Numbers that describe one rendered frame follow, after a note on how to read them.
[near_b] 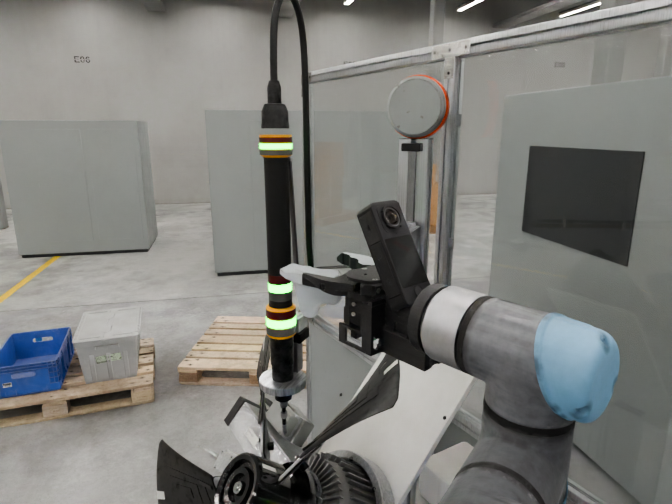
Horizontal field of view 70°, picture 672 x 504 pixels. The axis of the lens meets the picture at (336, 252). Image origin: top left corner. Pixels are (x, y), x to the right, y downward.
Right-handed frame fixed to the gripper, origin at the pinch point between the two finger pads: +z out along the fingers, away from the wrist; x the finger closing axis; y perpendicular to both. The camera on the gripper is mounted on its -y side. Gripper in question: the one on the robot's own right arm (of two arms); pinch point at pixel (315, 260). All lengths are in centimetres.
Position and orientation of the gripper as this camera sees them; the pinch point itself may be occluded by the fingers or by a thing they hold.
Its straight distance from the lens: 62.2
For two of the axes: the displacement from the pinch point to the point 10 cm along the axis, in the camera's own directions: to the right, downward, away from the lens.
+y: 0.0, 9.7, 2.5
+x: 7.6, -1.6, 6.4
